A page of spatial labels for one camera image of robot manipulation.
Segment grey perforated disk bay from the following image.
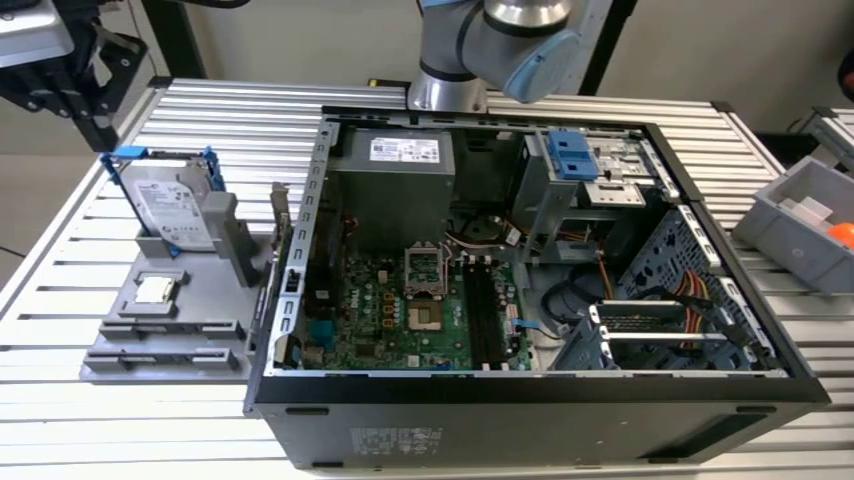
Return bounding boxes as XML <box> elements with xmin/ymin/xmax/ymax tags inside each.
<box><xmin>551</xmin><ymin>202</ymin><xmax>786</xmax><ymax>372</ymax></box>

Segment white block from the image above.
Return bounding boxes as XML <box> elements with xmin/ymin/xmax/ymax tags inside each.
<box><xmin>775</xmin><ymin>195</ymin><xmax>835</xmax><ymax>227</ymax></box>

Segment orange ball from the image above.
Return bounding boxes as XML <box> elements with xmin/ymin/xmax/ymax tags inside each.
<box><xmin>824</xmin><ymin>222</ymin><xmax>854</xmax><ymax>250</ymax></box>

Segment black RAM slot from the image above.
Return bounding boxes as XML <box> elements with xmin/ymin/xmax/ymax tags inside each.
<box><xmin>473</xmin><ymin>260</ymin><xmax>501</xmax><ymax>369</ymax></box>
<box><xmin>481</xmin><ymin>260</ymin><xmax>511</xmax><ymax>369</ymax></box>
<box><xmin>459</xmin><ymin>260</ymin><xmax>483</xmax><ymax>369</ymax></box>
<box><xmin>467</xmin><ymin>260</ymin><xmax>492</xmax><ymax>369</ymax></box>

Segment metal optical drive bay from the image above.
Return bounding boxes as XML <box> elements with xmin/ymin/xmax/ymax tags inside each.
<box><xmin>511</xmin><ymin>127</ymin><xmax>676</xmax><ymax>265</ymax></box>

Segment black open PC case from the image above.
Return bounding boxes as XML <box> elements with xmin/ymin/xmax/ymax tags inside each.
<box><xmin>240</xmin><ymin>103</ymin><xmax>834</xmax><ymax>472</ymax></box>

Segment green Dell motherboard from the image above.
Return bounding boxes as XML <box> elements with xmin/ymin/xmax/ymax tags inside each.
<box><xmin>299</xmin><ymin>248</ymin><xmax>536</xmax><ymax>372</ymax></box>

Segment red yellow wire bundle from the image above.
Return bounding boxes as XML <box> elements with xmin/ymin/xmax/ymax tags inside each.
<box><xmin>670</xmin><ymin>271</ymin><xmax>714</xmax><ymax>351</ymax></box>

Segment blue plastic drive latch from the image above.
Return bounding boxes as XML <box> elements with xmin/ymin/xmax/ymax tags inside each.
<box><xmin>544</xmin><ymin>128</ymin><xmax>600</xmax><ymax>182</ymax></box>

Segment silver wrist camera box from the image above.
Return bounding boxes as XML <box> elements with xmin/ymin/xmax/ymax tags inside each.
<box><xmin>0</xmin><ymin>7</ymin><xmax>76</xmax><ymax>70</ymax></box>

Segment black looped cable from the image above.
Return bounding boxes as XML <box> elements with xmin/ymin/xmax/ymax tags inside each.
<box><xmin>540</xmin><ymin>267</ymin><xmax>606</xmax><ymax>339</ymax></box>

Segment orange yellow wire strand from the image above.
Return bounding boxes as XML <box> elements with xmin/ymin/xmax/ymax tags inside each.
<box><xmin>595</xmin><ymin>252</ymin><xmax>619</xmax><ymax>303</ymax></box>

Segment aluminium slat side table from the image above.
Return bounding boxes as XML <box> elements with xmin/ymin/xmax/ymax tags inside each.
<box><xmin>792</xmin><ymin>106</ymin><xmax>854</xmax><ymax>176</ymax></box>

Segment grey Dell power supply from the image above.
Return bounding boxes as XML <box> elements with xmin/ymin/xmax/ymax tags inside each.
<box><xmin>328</xmin><ymin>127</ymin><xmax>460</xmax><ymax>251</ymax></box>

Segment grey parts rack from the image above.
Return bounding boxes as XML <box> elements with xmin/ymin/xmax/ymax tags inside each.
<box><xmin>78</xmin><ymin>191</ymin><xmax>272</xmax><ymax>385</ymax></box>

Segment silver CPU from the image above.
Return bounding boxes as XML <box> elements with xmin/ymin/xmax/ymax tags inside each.
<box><xmin>132</xmin><ymin>274</ymin><xmax>179</xmax><ymax>305</ymax></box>

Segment hard disk in blue carrier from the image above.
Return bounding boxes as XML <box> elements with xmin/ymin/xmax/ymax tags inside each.
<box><xmin>97</xmin><ymin>143</ymin><xmax>228</xmax><ymax>261</ymax></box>

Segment grey plastic bin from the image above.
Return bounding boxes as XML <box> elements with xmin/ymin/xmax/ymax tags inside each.
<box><xmin>731</xmin><ymin>155</ymin><xmax>854</xmax><ymax>297</ymax></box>

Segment metal socket cover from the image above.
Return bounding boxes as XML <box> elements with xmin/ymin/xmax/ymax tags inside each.
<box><xmin>404</xmin><ymin>242</ymin><xmax>448</xmax><ymax>297</ymax></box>

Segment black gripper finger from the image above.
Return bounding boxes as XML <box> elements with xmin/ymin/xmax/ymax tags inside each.
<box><xmin>69</xmin><ymin>24</ymin><xmax>149</xmax><ymax>152</ymax></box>
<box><xmin>0</xmin><ymin>79</ymin><xmax>101</xmax><ymax>151</ymax></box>

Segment graphics card with metal bracket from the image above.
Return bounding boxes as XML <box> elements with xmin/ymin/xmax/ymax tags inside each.
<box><xmin>268</xmin><ymin>181</ymin><xmax>296</xmax><ymax>284</ymax></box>

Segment CPU socket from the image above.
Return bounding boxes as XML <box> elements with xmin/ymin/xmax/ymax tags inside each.
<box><xmin>405</xmin><ymin>298</ymin><xmax>447</xmax><ymax>334</ymax></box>

